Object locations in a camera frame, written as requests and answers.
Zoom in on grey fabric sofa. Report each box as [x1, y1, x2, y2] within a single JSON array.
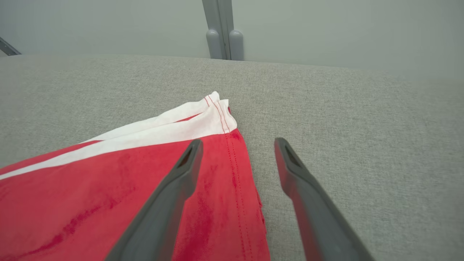
[[0, 54, 464, 261]]

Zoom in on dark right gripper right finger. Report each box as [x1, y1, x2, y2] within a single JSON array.
[[274, 137, 376, 261]]

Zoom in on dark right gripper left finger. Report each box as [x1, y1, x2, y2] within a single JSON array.
[[105, 139, 203, 261]]

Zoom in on grey metal bar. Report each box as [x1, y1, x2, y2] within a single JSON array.
[[0, 36, 21, 56]]

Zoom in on grey partition post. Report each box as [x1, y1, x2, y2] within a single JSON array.
[[202, 0, 244, 61]]

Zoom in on red shorts with white trim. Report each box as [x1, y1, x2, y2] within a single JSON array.
[[0, 91, 270, 261]]

